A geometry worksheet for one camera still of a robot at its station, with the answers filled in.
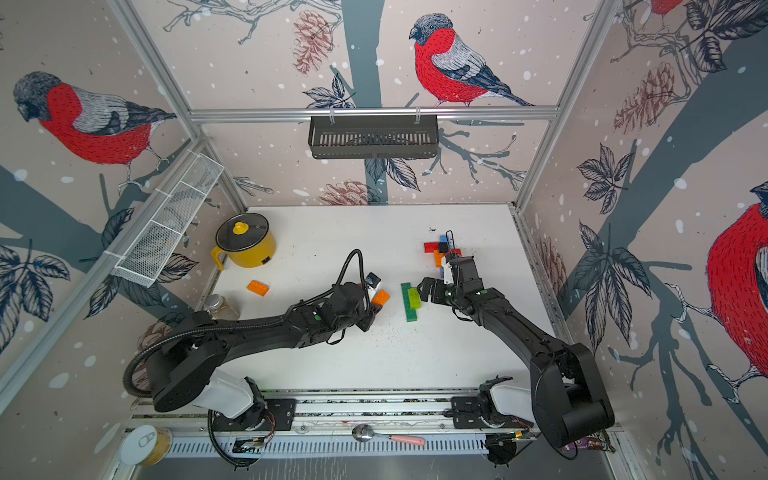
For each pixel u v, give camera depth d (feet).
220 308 2.74
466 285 2.22
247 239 3.26
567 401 1.34
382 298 2.79
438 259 3.36
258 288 3.17
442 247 3.42
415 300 2.97
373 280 2.46
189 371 1.40
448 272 2.65
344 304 2.15
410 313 2.95
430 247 3.41
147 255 2.65
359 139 3.50
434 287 2.56
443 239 3.51
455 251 3.43
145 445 2.16
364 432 2.38
